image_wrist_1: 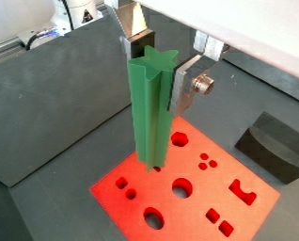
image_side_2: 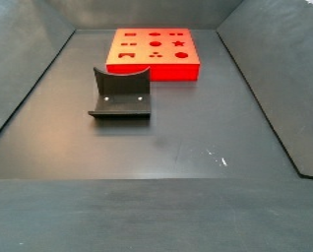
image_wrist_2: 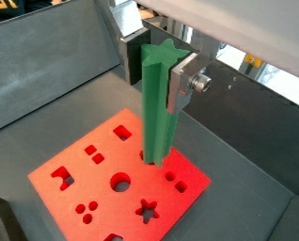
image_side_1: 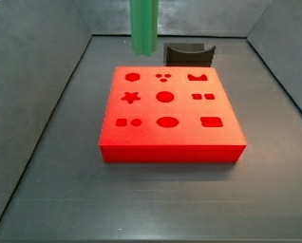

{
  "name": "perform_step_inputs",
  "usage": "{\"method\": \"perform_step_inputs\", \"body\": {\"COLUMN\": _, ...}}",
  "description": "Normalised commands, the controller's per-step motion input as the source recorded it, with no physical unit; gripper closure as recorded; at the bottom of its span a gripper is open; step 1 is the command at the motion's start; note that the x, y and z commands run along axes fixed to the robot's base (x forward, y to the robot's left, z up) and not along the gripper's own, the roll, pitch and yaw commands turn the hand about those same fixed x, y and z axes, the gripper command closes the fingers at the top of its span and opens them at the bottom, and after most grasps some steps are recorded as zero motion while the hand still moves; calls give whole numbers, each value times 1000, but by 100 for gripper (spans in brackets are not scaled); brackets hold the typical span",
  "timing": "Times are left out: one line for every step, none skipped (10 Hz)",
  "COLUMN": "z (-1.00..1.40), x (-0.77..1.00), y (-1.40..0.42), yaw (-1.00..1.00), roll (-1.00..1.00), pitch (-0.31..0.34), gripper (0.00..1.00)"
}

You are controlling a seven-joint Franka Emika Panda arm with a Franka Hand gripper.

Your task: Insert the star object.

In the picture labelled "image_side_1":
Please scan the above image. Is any red shape-sorting block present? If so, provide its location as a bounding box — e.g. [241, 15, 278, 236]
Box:
[99, 66, 246, 162]

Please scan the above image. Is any green star-shaped peg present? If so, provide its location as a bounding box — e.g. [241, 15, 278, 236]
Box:
[130, 0, 160, 56]

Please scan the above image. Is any black curved holder stand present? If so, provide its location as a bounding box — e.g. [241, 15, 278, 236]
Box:
[164, 43, 216, 67]

